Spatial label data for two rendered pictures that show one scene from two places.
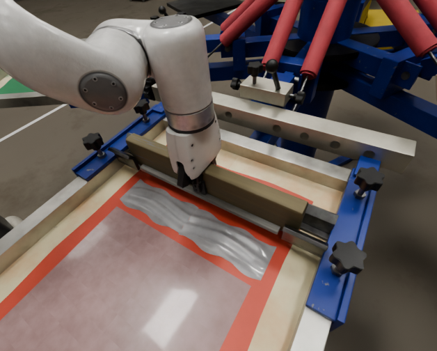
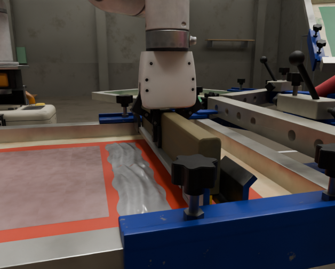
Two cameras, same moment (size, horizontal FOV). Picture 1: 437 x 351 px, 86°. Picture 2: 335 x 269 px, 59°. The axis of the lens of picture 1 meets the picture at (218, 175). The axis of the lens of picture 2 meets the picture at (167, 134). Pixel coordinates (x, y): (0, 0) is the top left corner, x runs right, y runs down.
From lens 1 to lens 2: 0.40 m
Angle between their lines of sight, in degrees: 47
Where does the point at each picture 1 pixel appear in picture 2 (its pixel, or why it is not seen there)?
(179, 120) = (148, 36)
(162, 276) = (64, 179)
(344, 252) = (191, 158)
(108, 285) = (32, 167)
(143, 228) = (96, 158)
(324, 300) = (139, 224)
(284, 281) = not seen: hidden behind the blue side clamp
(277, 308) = not seen: hidden behind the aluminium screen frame
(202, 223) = (136, 171)
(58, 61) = not seen: outside the picture
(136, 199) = (114, 146)
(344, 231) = (256, 207)
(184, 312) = (41, 198)
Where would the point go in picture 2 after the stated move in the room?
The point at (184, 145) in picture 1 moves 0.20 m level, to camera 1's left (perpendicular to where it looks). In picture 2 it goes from (144, 60) to (73, 61)
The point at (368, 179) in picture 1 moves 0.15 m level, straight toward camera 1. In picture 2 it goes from (327, 148) to (185, 152)
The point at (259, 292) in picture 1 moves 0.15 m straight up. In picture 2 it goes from (109, 223) to (102, 101)
